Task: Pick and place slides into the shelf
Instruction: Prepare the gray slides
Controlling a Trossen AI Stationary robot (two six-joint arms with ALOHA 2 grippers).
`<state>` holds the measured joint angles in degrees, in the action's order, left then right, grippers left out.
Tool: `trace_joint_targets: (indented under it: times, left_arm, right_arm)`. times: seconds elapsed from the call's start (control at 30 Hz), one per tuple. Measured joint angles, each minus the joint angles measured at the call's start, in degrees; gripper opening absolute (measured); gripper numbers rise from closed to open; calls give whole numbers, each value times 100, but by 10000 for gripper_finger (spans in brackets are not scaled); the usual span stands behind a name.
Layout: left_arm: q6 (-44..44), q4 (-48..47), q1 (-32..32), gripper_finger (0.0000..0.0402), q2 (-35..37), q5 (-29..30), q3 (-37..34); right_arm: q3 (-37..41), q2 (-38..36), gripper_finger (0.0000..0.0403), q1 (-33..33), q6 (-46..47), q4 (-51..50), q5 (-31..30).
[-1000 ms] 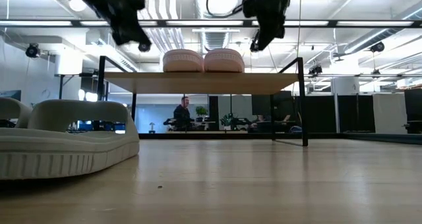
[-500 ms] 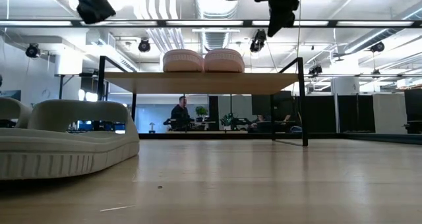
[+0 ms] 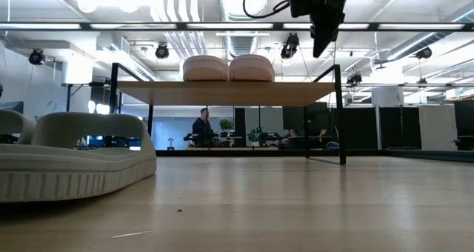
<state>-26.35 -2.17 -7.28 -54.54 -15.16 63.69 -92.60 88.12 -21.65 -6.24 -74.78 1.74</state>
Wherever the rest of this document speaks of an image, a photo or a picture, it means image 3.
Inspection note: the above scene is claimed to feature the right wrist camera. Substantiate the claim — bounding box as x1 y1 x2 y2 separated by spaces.
289 0 316 19

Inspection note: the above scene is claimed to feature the black background monitor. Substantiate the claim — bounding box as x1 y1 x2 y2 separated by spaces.
282 102 330 133

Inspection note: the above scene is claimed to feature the pink slide sandal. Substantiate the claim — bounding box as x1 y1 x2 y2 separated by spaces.
229 53 276 82
182 55 231 82

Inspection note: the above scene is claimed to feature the black room partition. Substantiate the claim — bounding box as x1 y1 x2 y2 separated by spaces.
378 107 423 150
346 107 377 150

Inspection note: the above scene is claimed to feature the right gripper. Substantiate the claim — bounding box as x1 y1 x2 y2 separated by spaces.
309 0 351 59

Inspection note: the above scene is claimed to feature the blue wall screen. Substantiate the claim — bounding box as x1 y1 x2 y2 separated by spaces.
0 101 24 115

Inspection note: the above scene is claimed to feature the black ceiling spotlight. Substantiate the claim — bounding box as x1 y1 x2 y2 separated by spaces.
27 48 47 67
346 72 364 86
279 32 301 61
415 46 433 61
154 43 170 60

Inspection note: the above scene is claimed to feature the person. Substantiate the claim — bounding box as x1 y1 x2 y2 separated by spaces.
191 107 220 148
280 128 309 150

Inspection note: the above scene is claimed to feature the grey slide sandal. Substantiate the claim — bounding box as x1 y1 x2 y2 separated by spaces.
0 112 158 204
0 108 39 146

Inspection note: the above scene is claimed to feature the wooden shelf with black frame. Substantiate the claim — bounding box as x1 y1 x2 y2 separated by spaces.
108 62 348 166

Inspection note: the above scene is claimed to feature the black metal rig frame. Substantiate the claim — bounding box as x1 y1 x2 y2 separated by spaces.
0 21 474 163

